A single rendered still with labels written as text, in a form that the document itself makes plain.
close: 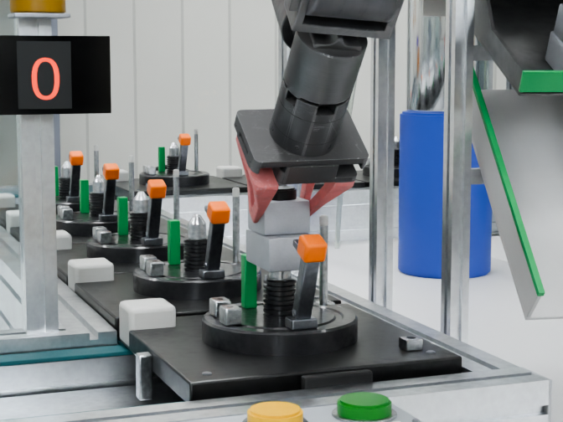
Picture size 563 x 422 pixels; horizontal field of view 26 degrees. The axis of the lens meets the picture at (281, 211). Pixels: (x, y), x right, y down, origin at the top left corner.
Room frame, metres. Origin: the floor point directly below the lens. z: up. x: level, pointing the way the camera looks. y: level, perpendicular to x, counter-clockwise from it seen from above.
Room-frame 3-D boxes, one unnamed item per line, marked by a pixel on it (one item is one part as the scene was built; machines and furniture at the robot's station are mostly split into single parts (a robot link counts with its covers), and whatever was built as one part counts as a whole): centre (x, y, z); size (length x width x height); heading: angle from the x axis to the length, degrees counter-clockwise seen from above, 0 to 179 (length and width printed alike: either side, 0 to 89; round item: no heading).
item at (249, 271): (1.11, 0.03, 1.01); 0.01 x 0.01 x 0.05; 21
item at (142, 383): (1.03, 0.12, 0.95); 0.01 x 0.01 x 0.04; 21
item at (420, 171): (2.04, -0.28, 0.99); 0.16 x 0.16 x 0.27
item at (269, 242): (1.09, 0.00, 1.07); 0.08 x 0.04 x 0.07; 20
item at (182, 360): (1.08, 0.00, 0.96); 0.24 x 0.24 x 0.02; 21
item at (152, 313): (1.13, 0.13, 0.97); 0.05 x 0.05 x 0.04; 21
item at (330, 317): (1.08, 0.00, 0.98); 0.14 x 0.14 x 0.02
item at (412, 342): (1.03, -0.11, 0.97); 0.02 x 0.02 x 0.01; 21
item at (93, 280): (1.32, 0.09, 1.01); 0.24 x 0.24 x 0.13; 21
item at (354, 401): (0.87, -0.06, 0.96); 0.04 x 0.04 x 0.02
